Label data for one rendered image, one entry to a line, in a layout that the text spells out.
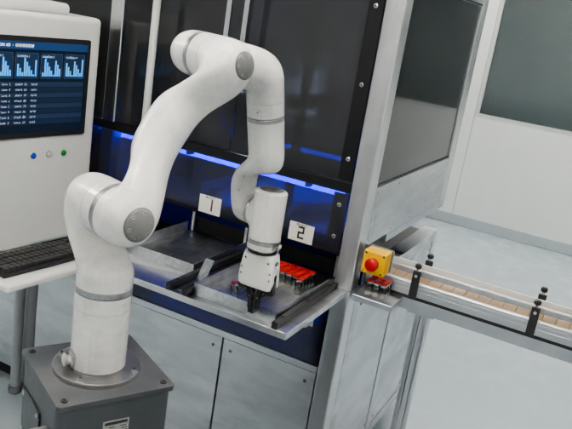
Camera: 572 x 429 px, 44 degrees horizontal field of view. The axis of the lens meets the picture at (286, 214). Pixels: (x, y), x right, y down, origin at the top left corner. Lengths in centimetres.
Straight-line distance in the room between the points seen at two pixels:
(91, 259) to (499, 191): 551
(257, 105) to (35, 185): 100
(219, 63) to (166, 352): 140
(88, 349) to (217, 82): 62
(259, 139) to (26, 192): 97
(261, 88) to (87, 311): 62
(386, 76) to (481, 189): 476
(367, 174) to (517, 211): 470
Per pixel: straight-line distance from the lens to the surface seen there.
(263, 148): 169
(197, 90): 148
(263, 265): 181
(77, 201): 150
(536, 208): 670
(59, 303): 291
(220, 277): 210
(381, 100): 206
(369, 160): 208
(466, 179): 677
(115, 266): 151
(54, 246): 242
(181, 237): 244
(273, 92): 165
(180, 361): 261
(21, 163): 237
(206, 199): 236
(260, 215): 176
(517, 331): 220
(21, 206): 242
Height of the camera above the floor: 167
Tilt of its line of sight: 16 degrees down
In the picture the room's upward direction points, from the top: 9 degrees clockwise
